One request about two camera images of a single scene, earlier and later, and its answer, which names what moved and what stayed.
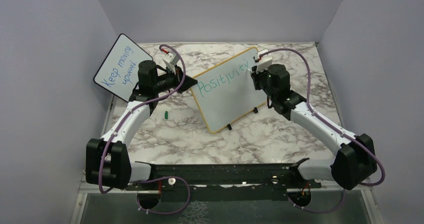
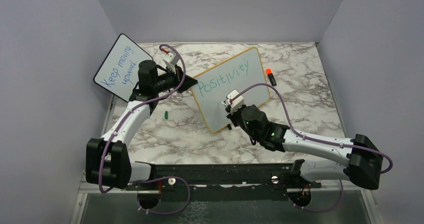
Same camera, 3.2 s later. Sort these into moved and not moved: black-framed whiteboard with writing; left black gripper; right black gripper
Moved: right black gripper
Not moved: left black gripper; black-framed whiteboard with writing
